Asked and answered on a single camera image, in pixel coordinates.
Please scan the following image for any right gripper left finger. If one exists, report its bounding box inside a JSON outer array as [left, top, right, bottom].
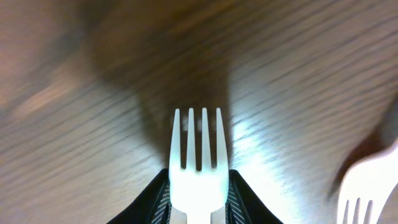
[[108, 169, 172, 224]]

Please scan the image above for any white plastic fork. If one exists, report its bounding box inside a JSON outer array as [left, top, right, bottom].
[[169, 108, 229, 224]]

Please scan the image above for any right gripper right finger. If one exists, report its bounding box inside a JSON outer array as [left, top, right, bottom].
[[226, 169, 282, 224]]

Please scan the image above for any pink plastic fork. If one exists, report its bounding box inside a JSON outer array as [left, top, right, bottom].
[[336, 141, 397, 224]]

